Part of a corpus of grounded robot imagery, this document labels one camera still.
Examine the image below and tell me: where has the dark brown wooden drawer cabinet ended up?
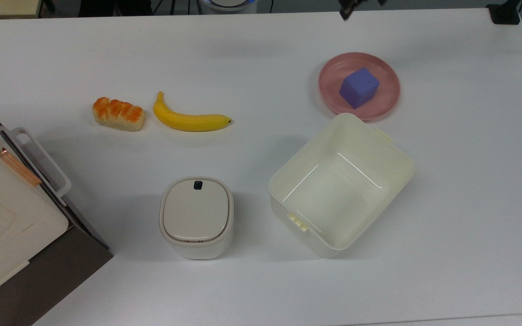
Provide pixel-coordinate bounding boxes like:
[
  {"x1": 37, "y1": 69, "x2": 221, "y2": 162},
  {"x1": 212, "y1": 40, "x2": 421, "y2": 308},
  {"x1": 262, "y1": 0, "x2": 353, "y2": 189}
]
[{"x1": 0, "y1": 104, "x2": 114, "y2": 326}]

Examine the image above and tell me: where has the purple cube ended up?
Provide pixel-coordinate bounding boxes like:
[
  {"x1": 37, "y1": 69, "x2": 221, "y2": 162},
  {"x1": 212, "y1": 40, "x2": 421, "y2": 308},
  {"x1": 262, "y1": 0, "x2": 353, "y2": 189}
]
[{"x1": 339, "y1": 67, "x2": 381, "y2": 110}]

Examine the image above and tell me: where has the yellow banana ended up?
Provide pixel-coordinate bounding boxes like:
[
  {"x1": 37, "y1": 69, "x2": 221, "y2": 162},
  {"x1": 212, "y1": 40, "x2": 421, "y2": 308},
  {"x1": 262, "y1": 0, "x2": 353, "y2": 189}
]
[{"x1": 153, "y1": 91, "x2": 232, "y2": 132}]

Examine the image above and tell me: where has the black corner clamp mount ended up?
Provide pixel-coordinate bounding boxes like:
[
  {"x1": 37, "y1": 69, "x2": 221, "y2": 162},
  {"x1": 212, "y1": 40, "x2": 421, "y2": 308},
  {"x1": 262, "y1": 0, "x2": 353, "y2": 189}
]
[{"x1": 487, "y1": 0, "x2": 522, "y2": 25}]

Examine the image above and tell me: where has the beige wooden board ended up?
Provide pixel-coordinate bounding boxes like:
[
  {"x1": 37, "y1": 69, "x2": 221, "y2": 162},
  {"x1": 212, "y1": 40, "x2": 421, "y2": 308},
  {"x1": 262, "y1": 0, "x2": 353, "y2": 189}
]
[{"x1": 0, "y1": 0, "x2": 44, "y2": 19}]

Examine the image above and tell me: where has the pink plate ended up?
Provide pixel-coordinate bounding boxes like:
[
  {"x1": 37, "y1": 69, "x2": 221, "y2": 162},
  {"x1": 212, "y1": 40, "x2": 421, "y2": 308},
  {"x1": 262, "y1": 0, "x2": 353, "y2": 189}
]
[{"x1": 318, "y1": 52, "x2": 401, "y2": 122}]

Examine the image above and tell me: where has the cream plastic bin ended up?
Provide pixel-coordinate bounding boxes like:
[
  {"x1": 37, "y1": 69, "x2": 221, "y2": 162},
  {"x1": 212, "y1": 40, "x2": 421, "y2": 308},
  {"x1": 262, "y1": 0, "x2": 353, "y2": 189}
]
[{"x1": 268, "y1": 113, "x2": 415, "y2": 259}]

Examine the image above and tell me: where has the orange glazed bread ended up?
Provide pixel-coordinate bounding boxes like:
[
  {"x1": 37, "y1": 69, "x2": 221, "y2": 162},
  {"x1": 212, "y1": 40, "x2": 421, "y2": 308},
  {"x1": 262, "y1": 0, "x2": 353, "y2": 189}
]
[{"x1": 92, "y1": 96, "x2": 146, "y2": 132}]

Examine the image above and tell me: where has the cream toy microwave box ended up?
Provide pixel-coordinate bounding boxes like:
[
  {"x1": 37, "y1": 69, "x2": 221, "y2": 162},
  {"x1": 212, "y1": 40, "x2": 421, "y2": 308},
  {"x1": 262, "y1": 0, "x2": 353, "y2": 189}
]
[{"x1": 0, "y1": 96, "x2": 69, "y2": 308}]

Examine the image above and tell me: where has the small beige trash can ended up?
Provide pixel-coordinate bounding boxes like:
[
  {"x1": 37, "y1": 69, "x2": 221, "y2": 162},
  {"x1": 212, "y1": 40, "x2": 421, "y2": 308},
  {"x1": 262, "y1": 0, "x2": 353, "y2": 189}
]
[{"x1": 159, "y1": 176, "x2": 235, "y2": 260}]

